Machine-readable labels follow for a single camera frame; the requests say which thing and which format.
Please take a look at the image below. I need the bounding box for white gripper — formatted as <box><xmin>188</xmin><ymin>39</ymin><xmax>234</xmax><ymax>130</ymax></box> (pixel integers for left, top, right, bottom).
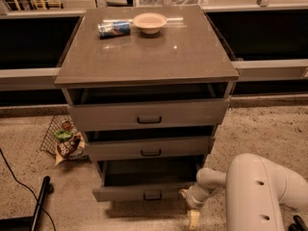
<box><xmin>179</xmin><ymin>183</ymin><xmax>219</xmax><ymax>231</ymax></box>

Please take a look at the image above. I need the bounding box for grey bottom drawer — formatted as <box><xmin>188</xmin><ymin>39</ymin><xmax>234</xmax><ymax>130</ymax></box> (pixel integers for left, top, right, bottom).
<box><xmin>92</xmin><ymin>155</ymin><xmax>204</xmax><ymax>202</ymax></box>

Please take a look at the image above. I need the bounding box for grey drawer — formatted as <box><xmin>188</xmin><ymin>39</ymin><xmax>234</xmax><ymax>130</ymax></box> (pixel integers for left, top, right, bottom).
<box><xmin>86</xmin><ymin>136</ymin><xmax>215</xmax><ymax>161</ymax></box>
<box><xmin>92</xmin><ymin>155</ymin><xmax>204</xmax><ymax>202</ymax></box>
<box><xmin>68</xmin><ymin>99</ymin><xmax>228</xmax><ymax>132</ymax></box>

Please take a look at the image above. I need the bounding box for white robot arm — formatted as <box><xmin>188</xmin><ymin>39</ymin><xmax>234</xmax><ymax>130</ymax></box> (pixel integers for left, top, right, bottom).
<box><xmin>180</xmin><ymin>153</ymin><xmax>308</xmax><ymax>231</ymax></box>

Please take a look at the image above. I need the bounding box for grey middle drawer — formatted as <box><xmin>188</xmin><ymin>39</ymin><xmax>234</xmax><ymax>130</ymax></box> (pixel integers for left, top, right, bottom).
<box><xmin>86</xmin><ymin>136</ymin><xmax>215</xmax><ymax>161</ymax></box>

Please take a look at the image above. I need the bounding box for grey top drawer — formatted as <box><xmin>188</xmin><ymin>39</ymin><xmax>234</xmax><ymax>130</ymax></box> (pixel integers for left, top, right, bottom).
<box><xmin>68</xmin><ymin>99</ymin><xmax>228</xmax><ymax>132</ymax></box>

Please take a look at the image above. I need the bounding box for grey drawer cabinet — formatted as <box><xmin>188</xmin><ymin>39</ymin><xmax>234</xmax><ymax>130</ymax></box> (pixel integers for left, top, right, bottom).
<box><xmin>54</xmin><ymin>5</ymin><xmax>240</xmax><ymax>203</ymax></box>

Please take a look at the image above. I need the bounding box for black object bottom right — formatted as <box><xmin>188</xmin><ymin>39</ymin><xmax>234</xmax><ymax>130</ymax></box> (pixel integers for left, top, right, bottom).
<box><xmin>288</xmin><ymin>215</ymin><xmax>308</xmax><ymax>231</ymax></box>

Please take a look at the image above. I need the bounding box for brown snack bag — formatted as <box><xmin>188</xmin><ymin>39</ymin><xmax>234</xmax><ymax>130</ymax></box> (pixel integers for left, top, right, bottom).
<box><xmin>55</xmin><ymin>135</ymin><xmax>83</xmax><ymax>165</ymax></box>

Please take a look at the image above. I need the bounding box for green snack bag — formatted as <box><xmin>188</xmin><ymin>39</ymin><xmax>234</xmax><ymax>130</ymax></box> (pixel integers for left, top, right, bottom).
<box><xmin>54</xmin><ymin>130</ymin><xmax>73</xmax><ymax>142</ymax></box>

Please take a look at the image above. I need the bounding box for small red can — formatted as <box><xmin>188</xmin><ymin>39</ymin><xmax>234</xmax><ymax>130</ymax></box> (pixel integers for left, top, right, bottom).
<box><xmin>62</xmin><ymin>120</ymin><xmax>71</xmax><ymax>131</ymax></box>

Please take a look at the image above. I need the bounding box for black stand leg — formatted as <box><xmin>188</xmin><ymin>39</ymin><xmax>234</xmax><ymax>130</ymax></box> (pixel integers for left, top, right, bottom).
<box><xmin>0</xmin><ymin>176</ymin><xmax>51</xmax><ymax>231</ymax></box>

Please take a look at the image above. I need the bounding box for white bowl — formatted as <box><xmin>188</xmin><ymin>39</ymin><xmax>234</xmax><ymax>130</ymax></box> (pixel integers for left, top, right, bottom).
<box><xmin>133</xmin><ymin>13</ymin><xmax>167</xmax><ymax>35</ymax></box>

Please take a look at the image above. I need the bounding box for blue soda can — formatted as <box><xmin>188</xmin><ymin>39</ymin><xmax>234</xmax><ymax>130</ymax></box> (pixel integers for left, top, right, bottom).
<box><xmin>97</xmin><ymin>21</ymin><xmax>130</xmax><ymax>39</ymax></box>

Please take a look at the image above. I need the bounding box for grey metal railing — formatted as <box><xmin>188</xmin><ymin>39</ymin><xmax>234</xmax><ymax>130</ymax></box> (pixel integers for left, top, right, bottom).
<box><xmin>0</xmin><ymin>59</ymin><xmax>308</xmax><ymax>91</ymax></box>

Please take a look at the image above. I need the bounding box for black cable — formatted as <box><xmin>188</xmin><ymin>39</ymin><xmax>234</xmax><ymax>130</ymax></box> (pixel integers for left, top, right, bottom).
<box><xmin>0</xmin><ymin>147</ymin><xmax>57</xmax><ymax>231</ymax></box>

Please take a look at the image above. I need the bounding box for black wire basket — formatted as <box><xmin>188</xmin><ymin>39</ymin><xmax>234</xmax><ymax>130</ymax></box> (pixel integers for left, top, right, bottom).
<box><xmin>38</xmin><ymin>115</ymin><xmax>89</xmax><ymax>162</ymax></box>

